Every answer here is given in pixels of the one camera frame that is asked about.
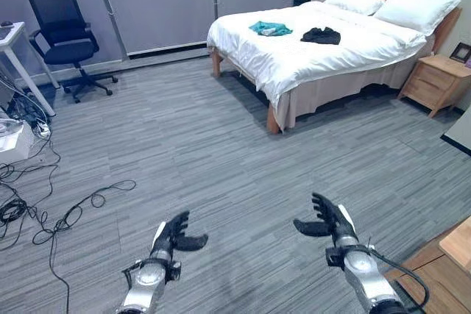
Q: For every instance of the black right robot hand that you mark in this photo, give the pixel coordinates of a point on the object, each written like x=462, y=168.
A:
x=333, y=221

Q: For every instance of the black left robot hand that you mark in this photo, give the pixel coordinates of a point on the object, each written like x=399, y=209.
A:
x=170, y=234

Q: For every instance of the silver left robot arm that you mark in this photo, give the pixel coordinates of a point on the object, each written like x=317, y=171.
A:
x=147, y=281

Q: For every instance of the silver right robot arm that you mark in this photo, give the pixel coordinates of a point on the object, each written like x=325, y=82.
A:
x=371, y=273

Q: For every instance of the beige bed skirt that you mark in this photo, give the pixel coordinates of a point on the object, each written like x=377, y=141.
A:
x=346, y=89

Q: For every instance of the wooden furniture corner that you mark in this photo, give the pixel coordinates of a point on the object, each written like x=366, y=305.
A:
x=455, y=244

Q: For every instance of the wooden nightstand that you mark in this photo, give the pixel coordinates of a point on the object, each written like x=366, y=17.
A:
x=436, y=84

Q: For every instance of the white duvet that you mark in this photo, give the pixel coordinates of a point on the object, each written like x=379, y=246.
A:
x=316, y=45

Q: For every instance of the white cardboard box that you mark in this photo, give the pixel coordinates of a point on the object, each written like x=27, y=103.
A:
x=14, y=141

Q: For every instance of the black crumpled garment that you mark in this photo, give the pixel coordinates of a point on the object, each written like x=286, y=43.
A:
x=321, y=35

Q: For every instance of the teal crumpled garment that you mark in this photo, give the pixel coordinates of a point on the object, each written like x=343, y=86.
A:
x=271, y=28

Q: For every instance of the black office chair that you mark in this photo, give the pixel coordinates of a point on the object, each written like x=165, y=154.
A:
x=66, y=40

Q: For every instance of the small white pillow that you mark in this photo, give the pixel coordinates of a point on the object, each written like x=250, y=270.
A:
x=355, y=2

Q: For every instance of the white desk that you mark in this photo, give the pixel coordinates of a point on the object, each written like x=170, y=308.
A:
x=22, y=64

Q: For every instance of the large white pillow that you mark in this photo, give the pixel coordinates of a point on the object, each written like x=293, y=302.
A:
x=417, y=9

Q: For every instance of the black computer mouse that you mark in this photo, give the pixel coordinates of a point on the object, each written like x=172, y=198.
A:
x=6, y=24

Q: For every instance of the dark picture frame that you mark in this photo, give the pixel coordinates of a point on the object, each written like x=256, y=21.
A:
x=460, y=52

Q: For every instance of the wooden bed frame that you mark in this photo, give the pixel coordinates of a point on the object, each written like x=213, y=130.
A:
x=445, y=23

